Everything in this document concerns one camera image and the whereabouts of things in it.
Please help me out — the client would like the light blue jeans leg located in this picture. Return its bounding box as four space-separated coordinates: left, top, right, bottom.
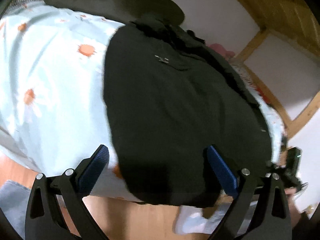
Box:
0 180 31 239

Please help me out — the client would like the black zip jacket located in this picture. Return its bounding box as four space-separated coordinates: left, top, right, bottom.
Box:
103 18 272 207

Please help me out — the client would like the wooden bunk bed frame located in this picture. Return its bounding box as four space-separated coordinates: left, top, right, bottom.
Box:
237 0 319 139

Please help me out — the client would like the striped red white pillow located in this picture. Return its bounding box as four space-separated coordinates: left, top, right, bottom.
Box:
231 63 270 106

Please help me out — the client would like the pink plush toy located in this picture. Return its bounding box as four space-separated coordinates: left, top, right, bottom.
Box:
209 43 235 61

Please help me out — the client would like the light blue daisy duvet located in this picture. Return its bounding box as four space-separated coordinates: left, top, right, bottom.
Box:
1 0 282 202

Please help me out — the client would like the dark grey blanket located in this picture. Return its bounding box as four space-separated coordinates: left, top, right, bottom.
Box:
44 0 184 25

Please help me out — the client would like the white sock foot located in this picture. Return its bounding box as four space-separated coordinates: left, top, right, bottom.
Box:
174 206 222 235

